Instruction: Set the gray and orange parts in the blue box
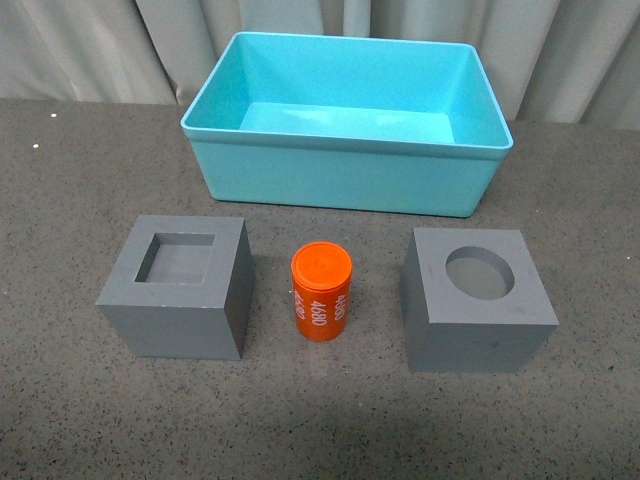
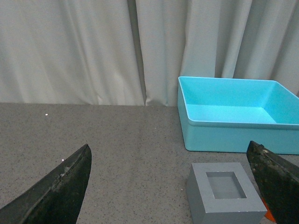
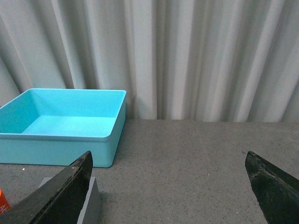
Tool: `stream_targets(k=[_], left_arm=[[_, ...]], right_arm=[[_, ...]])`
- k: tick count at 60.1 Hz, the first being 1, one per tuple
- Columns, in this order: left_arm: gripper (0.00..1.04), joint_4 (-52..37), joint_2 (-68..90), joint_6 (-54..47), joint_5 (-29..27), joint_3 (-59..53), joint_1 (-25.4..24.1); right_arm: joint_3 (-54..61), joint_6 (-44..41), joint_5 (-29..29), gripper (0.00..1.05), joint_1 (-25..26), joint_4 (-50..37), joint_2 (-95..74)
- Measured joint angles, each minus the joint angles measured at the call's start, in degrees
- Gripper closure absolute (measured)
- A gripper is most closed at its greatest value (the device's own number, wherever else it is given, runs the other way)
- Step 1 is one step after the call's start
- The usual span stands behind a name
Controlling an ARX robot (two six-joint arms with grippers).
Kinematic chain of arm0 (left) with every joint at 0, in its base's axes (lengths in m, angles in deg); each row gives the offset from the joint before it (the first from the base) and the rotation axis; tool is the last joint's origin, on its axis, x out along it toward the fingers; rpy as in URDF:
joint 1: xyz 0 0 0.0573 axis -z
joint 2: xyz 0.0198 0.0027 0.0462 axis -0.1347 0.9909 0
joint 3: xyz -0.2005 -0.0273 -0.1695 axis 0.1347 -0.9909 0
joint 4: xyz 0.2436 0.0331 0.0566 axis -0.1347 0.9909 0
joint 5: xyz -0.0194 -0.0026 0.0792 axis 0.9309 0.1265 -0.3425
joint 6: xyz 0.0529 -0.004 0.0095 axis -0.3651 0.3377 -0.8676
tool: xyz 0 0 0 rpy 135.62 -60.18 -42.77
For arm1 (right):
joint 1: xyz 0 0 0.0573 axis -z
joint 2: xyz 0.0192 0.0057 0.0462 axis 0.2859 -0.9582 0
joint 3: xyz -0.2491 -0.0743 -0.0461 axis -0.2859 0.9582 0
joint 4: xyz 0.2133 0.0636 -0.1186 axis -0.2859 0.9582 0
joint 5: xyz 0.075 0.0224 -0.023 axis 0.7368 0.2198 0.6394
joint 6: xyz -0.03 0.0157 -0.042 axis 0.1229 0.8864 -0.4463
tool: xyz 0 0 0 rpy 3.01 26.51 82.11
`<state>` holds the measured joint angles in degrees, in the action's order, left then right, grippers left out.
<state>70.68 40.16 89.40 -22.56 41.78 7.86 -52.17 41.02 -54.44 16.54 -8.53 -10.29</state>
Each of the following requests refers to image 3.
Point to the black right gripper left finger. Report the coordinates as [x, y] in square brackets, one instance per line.
[74, 178]

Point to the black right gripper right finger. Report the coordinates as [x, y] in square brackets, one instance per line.
[276, 191]

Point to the gray block with round hole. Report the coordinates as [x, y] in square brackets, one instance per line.
[92, 205]

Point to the orange cylinder part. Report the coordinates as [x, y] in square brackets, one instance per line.
[4, 204]

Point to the blue plastic box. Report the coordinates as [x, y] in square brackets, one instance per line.
[56, 126]

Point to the white curtain backdrop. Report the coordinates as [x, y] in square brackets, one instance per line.
[207, 60]

